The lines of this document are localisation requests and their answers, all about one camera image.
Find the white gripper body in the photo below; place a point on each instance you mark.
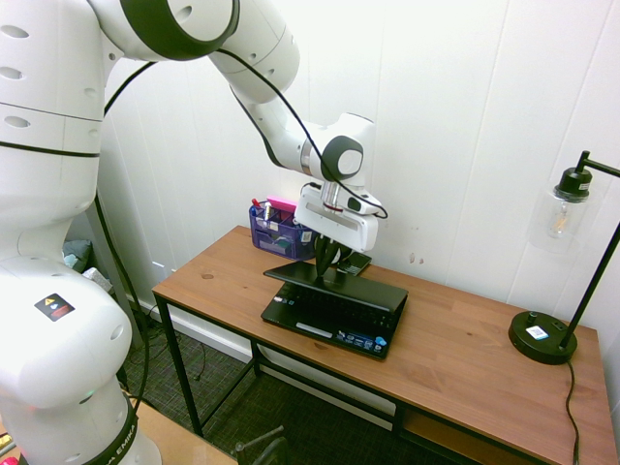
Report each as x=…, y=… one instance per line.
x=339, y=227

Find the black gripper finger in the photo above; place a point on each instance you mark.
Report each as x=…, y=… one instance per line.
x=335, y=254
x=321, y=261

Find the black laptop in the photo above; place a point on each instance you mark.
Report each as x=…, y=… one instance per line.
x=339, y=290

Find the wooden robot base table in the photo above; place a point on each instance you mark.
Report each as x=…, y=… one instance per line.
x=174, y=436

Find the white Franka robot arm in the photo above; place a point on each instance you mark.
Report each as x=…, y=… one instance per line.
x=58, y=194

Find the purple mesh desk organizer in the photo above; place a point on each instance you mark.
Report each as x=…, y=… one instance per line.
x=271, y=239

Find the pink sticky note pad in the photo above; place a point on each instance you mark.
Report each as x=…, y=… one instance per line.
x=283, y=203

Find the white marker pen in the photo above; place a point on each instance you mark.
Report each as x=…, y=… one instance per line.
x=267, y=213

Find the red capped pen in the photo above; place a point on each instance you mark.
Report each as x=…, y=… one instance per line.
x=256, y=206

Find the black metal clamp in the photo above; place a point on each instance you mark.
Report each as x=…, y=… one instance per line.
x=271, y=448

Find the grey panel board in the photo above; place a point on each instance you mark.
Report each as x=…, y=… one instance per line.
x=114, y=271

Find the clear glass lamp shade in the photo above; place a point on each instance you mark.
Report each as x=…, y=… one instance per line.
x=547, y=237

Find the black desk lamp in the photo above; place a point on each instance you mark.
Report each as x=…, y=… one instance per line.
x=540, y=341

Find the teal cloth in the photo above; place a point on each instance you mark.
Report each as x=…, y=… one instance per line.
x=77, y=254

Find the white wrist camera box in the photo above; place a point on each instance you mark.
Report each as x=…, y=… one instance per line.
x=361, y=203

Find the wooden desk black frame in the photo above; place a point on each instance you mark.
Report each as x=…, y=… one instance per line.
x=460, y=358

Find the white wall outlet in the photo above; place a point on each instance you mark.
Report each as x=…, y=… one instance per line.
x=159, y=269

